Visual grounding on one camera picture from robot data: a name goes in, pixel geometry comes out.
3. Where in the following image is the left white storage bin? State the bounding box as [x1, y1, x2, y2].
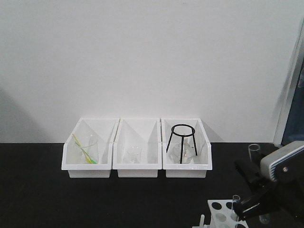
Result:
[61, 118, 119, 178]

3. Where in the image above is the clear glass flask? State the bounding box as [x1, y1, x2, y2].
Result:
[166, 124, 198, 164]

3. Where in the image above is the clear glass beaker left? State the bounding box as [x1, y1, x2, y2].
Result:
[76, 134, 99, 164]

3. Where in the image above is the right white storage bin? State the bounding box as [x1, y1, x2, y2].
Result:
[161, 118, 212, 178]

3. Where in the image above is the black metal tripod stand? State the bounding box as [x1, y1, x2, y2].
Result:
[166, 123, 198, 164]

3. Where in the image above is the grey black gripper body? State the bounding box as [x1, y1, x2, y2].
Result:
[260, 141, 304, 223]

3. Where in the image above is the white storage bin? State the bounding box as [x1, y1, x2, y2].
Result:
[61, 118, 119, 178]
[161, 118, 212, 178]
[113, 118, 162, 178]

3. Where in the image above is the yellow green plastic dropper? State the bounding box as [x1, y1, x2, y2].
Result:
[72, 134, 97, 164]

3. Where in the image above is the clear glass test tube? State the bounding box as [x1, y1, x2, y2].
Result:
[248, 143, 261, 167]

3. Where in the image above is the middle white storage bin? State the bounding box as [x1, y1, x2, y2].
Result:
[113, 118, 162, 178]

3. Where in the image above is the white test tube rack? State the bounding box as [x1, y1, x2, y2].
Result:
[193, 199, 248, 228]

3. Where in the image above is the blue-grey pegboard drying rack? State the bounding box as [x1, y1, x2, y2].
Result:
[282, 69, 304, 145]

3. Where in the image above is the small clear glass beaker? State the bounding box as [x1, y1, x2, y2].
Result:
[128, 146, 142, 163]

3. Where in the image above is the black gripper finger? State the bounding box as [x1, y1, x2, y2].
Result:
[234, 160, 269, 190]
[233, 182, 282, 220]

